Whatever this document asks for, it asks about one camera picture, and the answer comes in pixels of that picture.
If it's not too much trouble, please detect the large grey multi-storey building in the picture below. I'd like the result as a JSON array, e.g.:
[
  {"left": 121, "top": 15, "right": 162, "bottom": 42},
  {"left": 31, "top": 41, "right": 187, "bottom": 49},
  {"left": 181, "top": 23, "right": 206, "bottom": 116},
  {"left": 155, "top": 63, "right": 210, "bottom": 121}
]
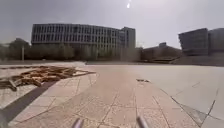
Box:
[{"left": 30, "top": 22, "right": 137, "bottom": 58}]

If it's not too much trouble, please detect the robot's own part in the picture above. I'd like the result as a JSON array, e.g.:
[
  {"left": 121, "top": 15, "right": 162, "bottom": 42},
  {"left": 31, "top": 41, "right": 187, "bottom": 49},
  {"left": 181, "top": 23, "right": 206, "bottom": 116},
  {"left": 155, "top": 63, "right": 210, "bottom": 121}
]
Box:
[
  {"left": 71, "top": 117, "right": 85, "bottom": 128},
  {"left": 135, "top": 115, "right": 150, "bottom": 128}
]

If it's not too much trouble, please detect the pole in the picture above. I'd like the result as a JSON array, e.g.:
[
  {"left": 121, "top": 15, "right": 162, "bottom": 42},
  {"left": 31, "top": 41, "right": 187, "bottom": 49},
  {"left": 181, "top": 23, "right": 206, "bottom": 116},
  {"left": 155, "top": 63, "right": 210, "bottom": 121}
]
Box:
[{"left": 21, "top": 45, "right": 25, "bottom": 62}]

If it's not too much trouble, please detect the low dark building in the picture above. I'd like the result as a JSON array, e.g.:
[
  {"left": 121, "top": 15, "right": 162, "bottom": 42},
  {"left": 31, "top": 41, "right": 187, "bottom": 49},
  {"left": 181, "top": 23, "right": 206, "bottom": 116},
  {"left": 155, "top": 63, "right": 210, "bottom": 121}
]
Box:
[{"left": 141, "top": 41, "right": 183, "bottom": 63}]

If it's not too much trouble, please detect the dark blocky building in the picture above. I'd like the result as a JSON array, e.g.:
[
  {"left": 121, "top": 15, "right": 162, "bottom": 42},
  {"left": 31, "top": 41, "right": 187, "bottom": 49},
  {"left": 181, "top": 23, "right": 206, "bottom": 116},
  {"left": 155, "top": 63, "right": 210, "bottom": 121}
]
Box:
[{"left": 177, "top": 27, "right": 224, "bottom": 57}]

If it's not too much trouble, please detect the row of trees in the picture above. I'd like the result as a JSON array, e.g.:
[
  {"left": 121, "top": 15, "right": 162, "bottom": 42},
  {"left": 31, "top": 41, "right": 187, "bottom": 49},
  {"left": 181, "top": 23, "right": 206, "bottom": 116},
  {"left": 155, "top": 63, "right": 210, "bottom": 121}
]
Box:
[{"left": 0, "top": 37, "right": 142, "bottom": 62}]

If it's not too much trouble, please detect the pale stone paved plaza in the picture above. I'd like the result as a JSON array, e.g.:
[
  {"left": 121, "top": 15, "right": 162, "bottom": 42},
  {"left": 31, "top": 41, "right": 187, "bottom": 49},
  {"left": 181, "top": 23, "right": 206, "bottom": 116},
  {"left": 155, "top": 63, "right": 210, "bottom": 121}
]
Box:
[{"left": 0, "top": 60, "right": 224, "bottom": 128}]

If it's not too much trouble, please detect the pile of wooden planks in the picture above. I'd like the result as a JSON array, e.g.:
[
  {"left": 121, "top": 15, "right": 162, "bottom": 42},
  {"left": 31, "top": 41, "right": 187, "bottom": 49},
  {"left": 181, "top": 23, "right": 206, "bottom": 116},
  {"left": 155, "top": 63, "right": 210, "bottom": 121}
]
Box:
[{"left": 0, "top": 65, "right": 97, "bottom": 92}]

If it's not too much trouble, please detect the small debris patch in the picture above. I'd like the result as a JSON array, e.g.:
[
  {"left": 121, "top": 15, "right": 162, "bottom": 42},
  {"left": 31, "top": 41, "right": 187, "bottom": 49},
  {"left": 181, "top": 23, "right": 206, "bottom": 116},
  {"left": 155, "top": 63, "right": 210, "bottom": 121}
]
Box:
[{"left": 135, "top": 78, "right": 151, "bottom": 84}]

